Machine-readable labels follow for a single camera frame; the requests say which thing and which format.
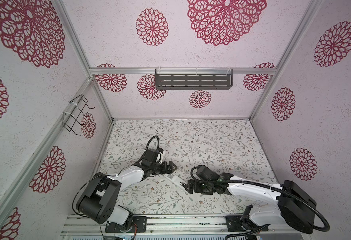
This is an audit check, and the white remote control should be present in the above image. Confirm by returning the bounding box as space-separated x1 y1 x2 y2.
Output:
164 174 187 191

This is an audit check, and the dark grey wall shelf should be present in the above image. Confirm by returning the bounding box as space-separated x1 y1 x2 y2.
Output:
154 69 233 90

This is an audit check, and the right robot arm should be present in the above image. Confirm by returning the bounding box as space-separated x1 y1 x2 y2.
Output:
184 165 317 234

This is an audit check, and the black wire wall rack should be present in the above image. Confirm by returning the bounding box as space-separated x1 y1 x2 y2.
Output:
61 95 96 139

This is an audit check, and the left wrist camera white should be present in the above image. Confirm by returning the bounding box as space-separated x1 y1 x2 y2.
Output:
156 148 166 164

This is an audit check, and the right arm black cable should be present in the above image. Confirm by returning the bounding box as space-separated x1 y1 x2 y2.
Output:
190 165 331 233

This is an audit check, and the aluminium front rail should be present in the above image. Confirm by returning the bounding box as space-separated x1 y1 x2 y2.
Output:
59 213 314 236

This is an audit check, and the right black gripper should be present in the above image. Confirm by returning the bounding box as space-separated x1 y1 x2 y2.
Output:
183 178 213 195

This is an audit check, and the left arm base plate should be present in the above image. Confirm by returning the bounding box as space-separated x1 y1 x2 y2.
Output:
105 216 147 234

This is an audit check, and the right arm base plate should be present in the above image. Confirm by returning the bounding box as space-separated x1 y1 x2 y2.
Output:
225 215 261 233

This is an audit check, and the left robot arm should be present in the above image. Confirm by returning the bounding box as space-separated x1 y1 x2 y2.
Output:
72 148 178 228

